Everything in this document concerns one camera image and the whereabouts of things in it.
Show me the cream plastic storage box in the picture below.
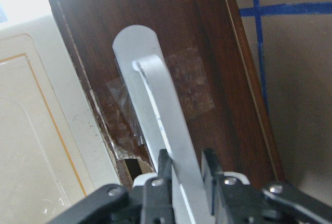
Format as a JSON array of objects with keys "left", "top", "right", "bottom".
[{"left": 1, "top": 16, "right": 119, "bottom": 223}]

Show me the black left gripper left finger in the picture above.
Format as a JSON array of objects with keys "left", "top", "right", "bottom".
[{"left": 141, "top": 149, "right": 173, "bottom": 223}]

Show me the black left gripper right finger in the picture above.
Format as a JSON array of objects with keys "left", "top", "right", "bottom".
[{"left": 202, "top": 148, "right": 259, "bottom": 223}]

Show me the clear tape patch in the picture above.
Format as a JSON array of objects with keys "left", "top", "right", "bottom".
[{"left": 106, "top": 47, "right": 215, "bottom": 146}]

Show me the brown wooden drawer cabinet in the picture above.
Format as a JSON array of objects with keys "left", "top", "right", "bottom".
[{"left": 49, "top": 0, "right": 285, "bottom": 188}]

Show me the white drawer handle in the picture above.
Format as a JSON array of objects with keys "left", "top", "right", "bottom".
[{"left": 113, "top": 25, "right": 215, "bottom": 223}]

